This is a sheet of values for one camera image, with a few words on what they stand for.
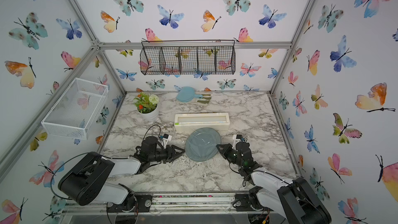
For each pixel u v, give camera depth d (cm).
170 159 78
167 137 84
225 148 80
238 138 81
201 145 87
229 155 75
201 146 86
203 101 114
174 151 79
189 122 93
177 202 76
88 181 44
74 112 85
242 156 65
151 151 72
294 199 42
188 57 98
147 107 93
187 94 118
